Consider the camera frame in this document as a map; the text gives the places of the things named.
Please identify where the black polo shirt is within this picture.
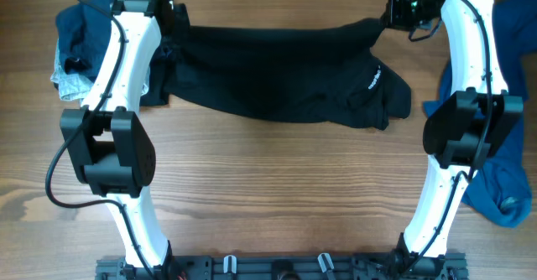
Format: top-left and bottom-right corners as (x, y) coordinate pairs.
(166, 4), (412, 130)

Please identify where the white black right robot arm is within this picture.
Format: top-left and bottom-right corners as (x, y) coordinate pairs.
(382, 0), (524, 279)

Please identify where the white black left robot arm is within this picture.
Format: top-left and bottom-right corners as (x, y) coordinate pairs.
(45, 0), (177, 279)

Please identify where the folded black garment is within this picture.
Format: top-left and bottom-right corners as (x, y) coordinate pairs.
(140, 44), (176, 106)

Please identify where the folded navy blue shirt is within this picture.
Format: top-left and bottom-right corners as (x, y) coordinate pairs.
(55, 3), (114, 82)

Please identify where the folded light grey garment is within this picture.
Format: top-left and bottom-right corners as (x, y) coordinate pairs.
(50, 40), (151, 102)

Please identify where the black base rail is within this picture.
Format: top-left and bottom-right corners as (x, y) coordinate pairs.
(95, 253), (470, 280)

